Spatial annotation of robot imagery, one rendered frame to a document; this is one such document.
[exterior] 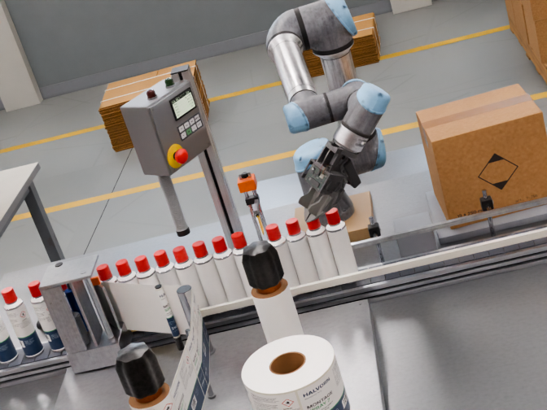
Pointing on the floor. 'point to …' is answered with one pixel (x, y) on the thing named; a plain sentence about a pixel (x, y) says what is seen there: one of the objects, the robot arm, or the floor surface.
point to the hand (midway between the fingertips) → (310, 217)
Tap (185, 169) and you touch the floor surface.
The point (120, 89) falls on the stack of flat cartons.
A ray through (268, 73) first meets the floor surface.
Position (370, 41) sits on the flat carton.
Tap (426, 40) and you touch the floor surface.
